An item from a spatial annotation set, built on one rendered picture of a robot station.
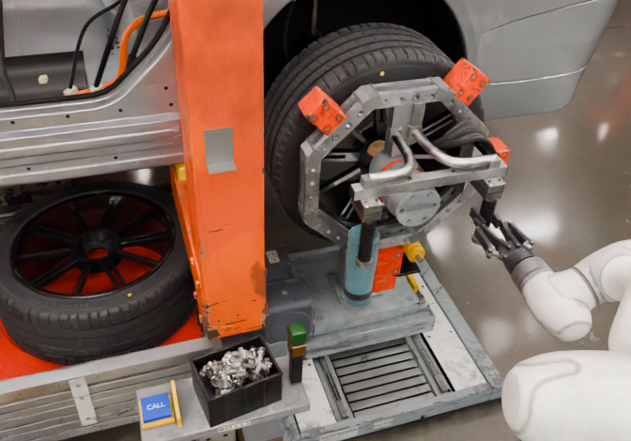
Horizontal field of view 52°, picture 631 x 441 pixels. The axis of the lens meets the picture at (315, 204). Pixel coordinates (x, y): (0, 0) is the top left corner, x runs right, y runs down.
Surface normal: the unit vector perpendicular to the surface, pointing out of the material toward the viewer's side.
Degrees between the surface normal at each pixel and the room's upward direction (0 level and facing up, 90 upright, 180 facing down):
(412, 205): 90
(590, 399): 34
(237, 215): 90
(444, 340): 0
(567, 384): 20
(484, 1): 90
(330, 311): 0
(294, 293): 0
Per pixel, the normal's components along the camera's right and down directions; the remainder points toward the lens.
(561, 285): -0.32, -0.66
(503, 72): 0.31, 0.60
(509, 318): 0.04, -0.78
